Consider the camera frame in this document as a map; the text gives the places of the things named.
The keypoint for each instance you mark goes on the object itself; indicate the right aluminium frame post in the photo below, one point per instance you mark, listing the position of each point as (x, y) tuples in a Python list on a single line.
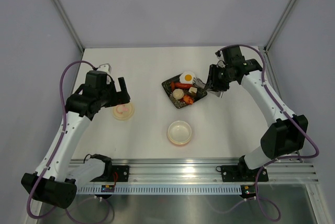
[(280, 24)]

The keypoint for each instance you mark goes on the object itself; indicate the black mounting plate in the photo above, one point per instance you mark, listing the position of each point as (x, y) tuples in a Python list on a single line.
[(117, 173), (233, 173)]

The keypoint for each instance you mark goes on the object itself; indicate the toy cheese cube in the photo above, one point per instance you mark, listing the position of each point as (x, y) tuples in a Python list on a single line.
[(193, 90)]

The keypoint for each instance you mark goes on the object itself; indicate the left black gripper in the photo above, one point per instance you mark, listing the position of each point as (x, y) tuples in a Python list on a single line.
[(120, 98)]

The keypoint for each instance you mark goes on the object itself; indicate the toy red sausage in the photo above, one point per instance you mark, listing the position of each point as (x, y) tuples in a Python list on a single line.
[(183, 86)]

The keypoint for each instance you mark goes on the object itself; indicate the left aluminium frame post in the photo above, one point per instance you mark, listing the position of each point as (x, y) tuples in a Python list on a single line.
[(65, 19)]

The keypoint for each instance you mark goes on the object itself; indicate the aluminium rail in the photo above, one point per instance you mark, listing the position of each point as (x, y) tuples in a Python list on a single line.
[(203, 171)]

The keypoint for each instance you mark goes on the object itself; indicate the black patterned square plate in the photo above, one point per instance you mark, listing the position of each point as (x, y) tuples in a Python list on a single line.
[(179, 104)]

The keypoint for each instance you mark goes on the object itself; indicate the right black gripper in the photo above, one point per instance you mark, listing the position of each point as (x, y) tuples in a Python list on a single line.
[(213, 84)]

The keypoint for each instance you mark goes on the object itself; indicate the toy orange chicken wing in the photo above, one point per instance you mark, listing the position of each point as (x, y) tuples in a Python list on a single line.
[(188, 100)]

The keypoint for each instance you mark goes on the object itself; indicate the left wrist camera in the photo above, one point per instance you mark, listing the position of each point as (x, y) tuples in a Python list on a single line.
[(105, 68)]

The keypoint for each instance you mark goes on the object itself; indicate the pink and cream lunch bowl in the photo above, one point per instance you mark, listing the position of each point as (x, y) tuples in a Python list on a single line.
[(179, 133)]

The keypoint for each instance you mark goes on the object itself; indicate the toy fried egg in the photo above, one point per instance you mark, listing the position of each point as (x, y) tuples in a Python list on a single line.
[(187, 77)]

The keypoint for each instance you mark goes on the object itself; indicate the white slotted cable duct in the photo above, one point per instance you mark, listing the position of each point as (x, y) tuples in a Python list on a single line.
[(123, 189)]

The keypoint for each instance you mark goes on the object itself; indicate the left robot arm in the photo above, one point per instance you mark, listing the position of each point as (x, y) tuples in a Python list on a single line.
[(51, 182)]

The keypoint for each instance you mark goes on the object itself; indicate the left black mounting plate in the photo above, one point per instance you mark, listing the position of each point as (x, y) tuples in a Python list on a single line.
[(117, 173)]

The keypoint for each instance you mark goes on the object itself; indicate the metal tongs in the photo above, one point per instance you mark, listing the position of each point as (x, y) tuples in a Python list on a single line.
[(200, 84)]

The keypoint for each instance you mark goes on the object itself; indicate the aluminium frame post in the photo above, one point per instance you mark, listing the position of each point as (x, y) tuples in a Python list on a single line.
[(65, 19), (280, 24)]

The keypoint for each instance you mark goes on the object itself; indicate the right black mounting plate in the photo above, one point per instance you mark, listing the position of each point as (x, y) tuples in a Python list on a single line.
[(233, 173)]

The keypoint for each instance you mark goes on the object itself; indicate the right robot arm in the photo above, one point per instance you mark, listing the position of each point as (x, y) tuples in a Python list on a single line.
[(285, 133)]

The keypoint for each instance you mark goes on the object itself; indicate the toy white bun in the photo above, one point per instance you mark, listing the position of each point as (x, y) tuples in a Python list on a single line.
[(178, 94)]

